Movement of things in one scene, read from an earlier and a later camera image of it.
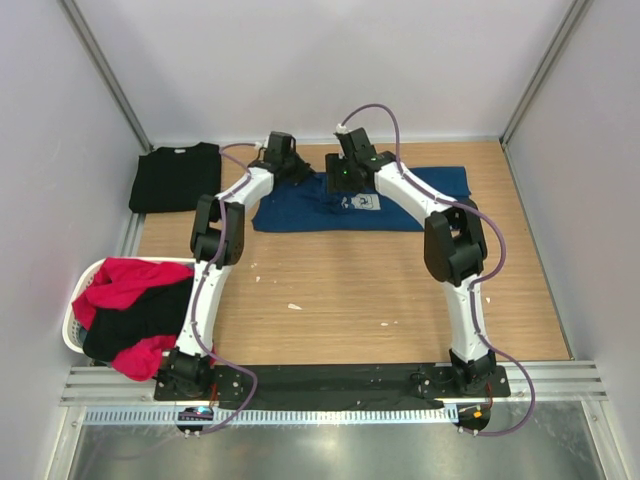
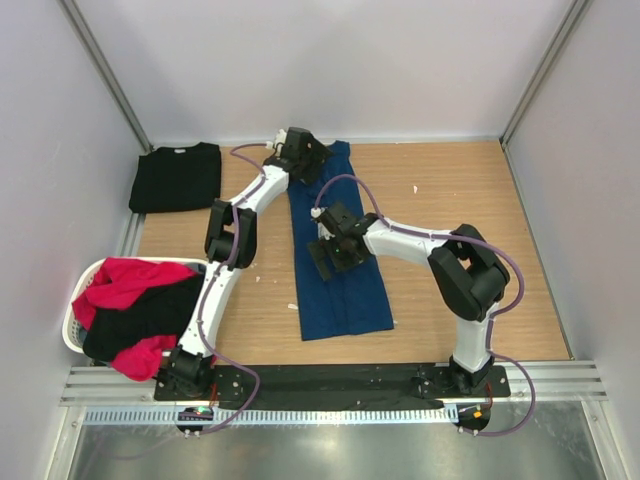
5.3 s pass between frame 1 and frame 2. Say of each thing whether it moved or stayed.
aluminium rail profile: stayed
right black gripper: moved
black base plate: stayed
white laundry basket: stayed
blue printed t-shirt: moved
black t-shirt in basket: stayed
